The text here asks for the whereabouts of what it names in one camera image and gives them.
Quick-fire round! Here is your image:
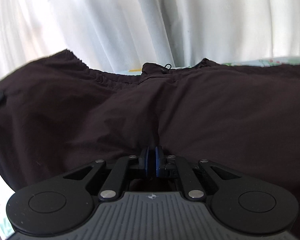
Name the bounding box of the white curtain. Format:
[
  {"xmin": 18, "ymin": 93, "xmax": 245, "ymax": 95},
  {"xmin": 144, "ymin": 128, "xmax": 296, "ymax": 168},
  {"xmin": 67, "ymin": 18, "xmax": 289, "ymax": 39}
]
[{"xmin": 0, "ymin": 0, "xmax": 300, "ymax": 87}]

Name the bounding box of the dark brown jacket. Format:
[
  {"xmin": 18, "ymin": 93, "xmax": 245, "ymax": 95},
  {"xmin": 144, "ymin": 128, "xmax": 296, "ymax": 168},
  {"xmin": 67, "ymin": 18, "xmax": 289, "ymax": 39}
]
[{"xmin": 0, "ymin": 50, "xmax": 300, "ymax": 194}]

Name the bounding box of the floral bed sheet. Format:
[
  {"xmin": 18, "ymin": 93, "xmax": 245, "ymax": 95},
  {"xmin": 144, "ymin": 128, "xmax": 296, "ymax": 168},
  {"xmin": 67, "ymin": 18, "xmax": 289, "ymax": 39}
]
[{"xmin": 0, "ymin": 57, "xmax": 300, "ymax": 240}]

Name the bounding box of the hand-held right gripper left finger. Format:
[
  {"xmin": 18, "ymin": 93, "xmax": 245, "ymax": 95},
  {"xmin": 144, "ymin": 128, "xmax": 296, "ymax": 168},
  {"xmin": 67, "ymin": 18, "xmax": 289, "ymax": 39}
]
[{"xmin": 62, "ymin": 146, "xmax": 150, "ymax": 202}]

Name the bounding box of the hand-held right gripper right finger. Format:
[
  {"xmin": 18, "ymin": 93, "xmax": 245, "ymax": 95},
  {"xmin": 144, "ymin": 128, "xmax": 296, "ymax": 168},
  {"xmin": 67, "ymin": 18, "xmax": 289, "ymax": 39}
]
[{"xmin": 155, "ymin": 146, "xmax": 238, "ymax": 202}]

